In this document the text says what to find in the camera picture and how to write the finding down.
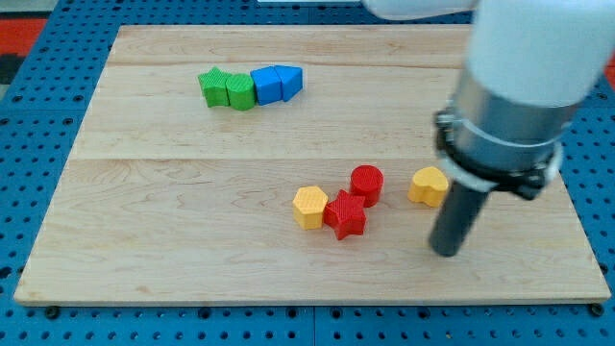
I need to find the green cylinder block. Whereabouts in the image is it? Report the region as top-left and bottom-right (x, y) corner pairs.
(226, 73), (256, 111)

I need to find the green star block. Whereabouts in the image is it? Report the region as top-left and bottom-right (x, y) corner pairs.
(197, 66), (231, 108)

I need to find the blue pentagon block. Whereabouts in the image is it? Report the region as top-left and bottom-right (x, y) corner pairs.
(274, 65), (303, 102)

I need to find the yellow hexagon block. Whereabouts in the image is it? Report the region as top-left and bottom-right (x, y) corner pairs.
(292, 185), (329, 230)

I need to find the blue cube block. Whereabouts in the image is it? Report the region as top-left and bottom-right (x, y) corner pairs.
(250, 66), (283, 106)

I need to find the red star block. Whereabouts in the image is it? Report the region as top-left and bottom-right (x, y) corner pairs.
(323, 189), (367, 240)

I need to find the red cylinder block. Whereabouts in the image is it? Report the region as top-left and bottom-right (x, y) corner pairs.
(350, 165), (384, 208)

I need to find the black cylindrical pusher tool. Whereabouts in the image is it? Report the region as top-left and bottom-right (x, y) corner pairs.
(429, 181), (489, 257)

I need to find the yellow heart block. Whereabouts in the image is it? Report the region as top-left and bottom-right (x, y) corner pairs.
(407, 166), (450, 208)

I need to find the wooden board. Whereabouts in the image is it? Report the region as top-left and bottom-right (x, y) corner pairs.
(14, 25), (610, 307)

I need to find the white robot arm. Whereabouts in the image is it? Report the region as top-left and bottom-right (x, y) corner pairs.
(363, 0), (614, 201)

